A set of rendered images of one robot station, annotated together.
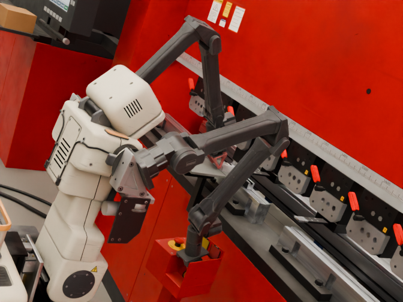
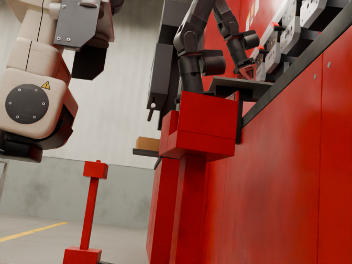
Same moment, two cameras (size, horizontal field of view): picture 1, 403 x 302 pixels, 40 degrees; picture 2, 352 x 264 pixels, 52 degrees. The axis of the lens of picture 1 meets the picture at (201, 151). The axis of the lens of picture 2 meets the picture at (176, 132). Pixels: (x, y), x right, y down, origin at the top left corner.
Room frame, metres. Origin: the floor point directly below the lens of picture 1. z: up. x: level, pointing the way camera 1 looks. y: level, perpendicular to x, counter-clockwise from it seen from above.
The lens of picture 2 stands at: (0.97, -0.57, 0.51)
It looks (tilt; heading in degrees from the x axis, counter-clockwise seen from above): 12 degrees up; 33
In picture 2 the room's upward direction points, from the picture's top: 6 degrees clockwise
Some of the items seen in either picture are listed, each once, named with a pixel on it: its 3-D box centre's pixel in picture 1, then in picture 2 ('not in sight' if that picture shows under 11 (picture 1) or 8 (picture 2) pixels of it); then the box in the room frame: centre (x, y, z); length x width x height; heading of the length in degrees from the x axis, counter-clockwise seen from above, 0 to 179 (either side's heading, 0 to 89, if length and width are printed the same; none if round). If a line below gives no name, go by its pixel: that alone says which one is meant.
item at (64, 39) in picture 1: (54, 26); (151, 109); (3.06, 1.00, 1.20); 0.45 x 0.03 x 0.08; 39
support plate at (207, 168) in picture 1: (208, 166); (243, 88); (2.25, -0.05, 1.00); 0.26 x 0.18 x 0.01; 124
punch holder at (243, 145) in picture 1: (248, 128); (281, 50); (2.35, -0.16, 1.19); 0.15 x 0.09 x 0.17; 34
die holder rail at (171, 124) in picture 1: (179, 137); not in sight; (2.79, 0.13, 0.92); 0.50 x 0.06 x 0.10; 34
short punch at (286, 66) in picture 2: (241, 158); (282, 78); (2.33, -0.17, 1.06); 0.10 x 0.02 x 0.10; 34
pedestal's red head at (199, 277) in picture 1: (184, 259); (196, 124); (1.86, -0.08, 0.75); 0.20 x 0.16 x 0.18; 47
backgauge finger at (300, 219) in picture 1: (322, 219); not in sight; (2.06, -0.53, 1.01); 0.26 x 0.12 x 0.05; 124
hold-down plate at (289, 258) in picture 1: (298, 271); not in sight; (1.79, -0.46, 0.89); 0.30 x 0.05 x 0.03; 34
